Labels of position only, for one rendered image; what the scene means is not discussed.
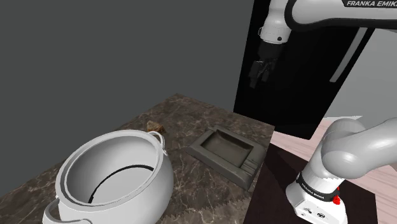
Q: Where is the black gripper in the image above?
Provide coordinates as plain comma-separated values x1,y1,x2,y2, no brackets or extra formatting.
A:
249,40,285,90

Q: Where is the grey rectangular tray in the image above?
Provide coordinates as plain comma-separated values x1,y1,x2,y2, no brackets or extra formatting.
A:
185,125,267,192

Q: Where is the small brown chunk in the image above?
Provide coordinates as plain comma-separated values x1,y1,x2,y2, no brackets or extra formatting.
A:
146,120,167,135

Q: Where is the black refrigerator with grey handle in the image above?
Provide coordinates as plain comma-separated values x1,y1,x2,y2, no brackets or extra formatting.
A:
232,0,377,141

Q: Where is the white two-handled pot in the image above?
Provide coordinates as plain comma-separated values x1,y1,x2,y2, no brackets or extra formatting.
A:
41,129,175,224

